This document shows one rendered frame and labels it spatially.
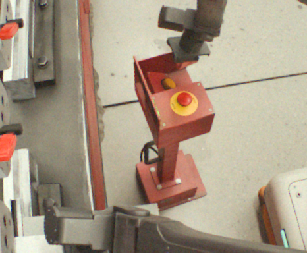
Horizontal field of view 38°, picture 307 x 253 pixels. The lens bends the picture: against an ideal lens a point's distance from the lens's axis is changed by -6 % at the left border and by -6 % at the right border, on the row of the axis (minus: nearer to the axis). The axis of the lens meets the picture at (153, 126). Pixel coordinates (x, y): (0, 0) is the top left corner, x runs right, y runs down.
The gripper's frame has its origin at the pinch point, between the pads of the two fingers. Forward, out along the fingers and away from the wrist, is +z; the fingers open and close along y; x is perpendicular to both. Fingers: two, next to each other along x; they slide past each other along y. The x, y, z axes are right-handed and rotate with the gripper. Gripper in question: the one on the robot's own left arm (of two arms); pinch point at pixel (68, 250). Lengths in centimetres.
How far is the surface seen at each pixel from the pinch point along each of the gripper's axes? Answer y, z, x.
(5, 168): -9.9, -13.1, -15.0
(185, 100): -38, 3, 36
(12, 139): -10.8, -21.9, -16.3
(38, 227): -5.3, 4.5, -4.0
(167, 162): -40, 45, 59
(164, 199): -33, 65, 70
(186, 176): -41, 59, 77
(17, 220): -7.3, 7.1, -7.4
